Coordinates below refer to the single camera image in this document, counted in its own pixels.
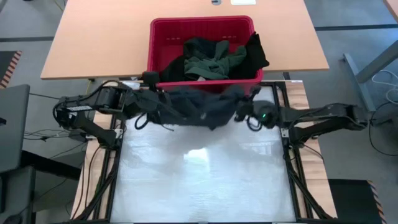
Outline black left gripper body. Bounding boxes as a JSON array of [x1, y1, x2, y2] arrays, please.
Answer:
[[123, 88, 168, 121]]

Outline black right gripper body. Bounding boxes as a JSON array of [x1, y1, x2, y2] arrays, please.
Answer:
[[235, 98, 281, 131]]

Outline dark grey drawstring shorts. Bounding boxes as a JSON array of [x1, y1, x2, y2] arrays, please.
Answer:
[[146, 84, 262, 132]]

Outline black garment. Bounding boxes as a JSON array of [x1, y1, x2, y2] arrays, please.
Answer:
[[159, 30, 271, 83]]

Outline green knit shirt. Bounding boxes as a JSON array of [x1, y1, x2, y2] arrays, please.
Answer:
[[182, 39, 248, 82]]

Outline red plastic laundry basket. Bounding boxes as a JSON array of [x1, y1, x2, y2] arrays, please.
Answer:
[[146, 15, 265, 95]]

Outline dark teal garment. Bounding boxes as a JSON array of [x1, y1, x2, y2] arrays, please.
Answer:
[[183, 37, 222, 60]]

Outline light wooden desk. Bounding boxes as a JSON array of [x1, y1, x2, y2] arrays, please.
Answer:
[[40, 0, 330, 81]]

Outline grey metal desk leg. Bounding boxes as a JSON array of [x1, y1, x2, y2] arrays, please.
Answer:
[[342, 39, 398, 113]]

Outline dark grey side cabinet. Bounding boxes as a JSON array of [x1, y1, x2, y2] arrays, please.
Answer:
[[0, 83, 31, 174]]

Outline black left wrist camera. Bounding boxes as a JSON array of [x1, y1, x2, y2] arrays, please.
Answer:
[[142, 71, 162, 91]]

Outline black aluminium table frame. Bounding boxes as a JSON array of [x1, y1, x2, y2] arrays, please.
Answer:
[[70, 80, 339, 224]]

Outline black floor cable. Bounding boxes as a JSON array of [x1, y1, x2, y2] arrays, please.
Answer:
[[22, 128, 88, 143], [368, 101, 398, 157]]

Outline white floor cable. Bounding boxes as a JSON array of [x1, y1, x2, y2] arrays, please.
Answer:
[[371, 68, 398, 105]]

